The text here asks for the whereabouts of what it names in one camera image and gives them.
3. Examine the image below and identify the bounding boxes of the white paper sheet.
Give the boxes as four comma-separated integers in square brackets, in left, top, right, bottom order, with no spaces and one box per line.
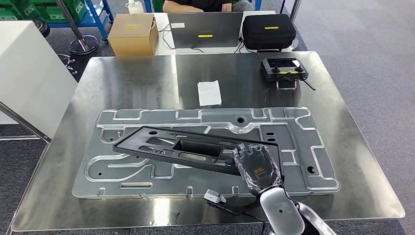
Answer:
[197,80,223,107]

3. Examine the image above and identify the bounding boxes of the black remote controller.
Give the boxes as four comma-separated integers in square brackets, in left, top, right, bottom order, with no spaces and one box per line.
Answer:
[261,57,317,92]

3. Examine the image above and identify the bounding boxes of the black case cable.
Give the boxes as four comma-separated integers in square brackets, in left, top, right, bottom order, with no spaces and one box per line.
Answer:
[233,36,257,54]

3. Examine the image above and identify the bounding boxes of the grey laptop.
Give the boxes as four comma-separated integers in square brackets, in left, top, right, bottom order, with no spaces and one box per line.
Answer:
[167,12,244,49]

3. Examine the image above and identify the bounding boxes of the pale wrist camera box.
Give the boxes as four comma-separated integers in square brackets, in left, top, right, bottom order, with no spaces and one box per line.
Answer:
[203,189,227,204]

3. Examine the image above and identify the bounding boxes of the black carry case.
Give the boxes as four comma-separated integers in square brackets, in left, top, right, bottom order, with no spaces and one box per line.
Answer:
[242,13,297,53]

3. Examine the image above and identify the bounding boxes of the grey aluminium jig plate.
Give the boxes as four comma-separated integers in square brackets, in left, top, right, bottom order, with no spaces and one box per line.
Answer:
[71,107,341,199]

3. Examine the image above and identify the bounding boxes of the black camera bracket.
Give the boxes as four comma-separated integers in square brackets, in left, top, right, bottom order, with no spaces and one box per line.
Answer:
[206,198,262,216]

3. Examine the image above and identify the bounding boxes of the brown cardboard box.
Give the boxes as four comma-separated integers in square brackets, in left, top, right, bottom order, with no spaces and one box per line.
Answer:
[108,13,159,57]

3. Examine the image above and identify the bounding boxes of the white plastic bottle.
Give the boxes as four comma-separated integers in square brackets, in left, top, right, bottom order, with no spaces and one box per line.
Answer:
[126,0,145,14]

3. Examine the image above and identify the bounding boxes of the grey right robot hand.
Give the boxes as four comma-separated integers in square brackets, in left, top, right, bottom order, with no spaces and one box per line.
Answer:
[233,143,283,195]

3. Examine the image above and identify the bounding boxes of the black camera cable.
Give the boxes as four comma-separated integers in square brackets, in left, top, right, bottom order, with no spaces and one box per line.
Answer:
[243,211,267,235]

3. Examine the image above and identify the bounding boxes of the black plastic plate frame part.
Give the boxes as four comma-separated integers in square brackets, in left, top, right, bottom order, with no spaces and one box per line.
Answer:
[113,125,284,178]

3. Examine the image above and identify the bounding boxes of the chrome stanchion post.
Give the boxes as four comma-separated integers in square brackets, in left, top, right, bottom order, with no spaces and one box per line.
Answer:
[288,0,303,51]
[55,0,99,55]

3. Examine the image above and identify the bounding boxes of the blue metal shelf rack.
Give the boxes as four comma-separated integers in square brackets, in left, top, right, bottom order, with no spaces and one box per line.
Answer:
[35,0,115,42]

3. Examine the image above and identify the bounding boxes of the person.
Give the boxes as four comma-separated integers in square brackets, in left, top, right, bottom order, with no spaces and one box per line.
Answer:
[162,0,255,14]

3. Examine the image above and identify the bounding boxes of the white table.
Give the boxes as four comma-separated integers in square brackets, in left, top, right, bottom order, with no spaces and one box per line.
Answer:
[0,21,78,144]

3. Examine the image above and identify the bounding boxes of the black laptop cable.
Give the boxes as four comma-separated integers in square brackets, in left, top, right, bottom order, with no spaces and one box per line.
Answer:
[158,23,206,53]

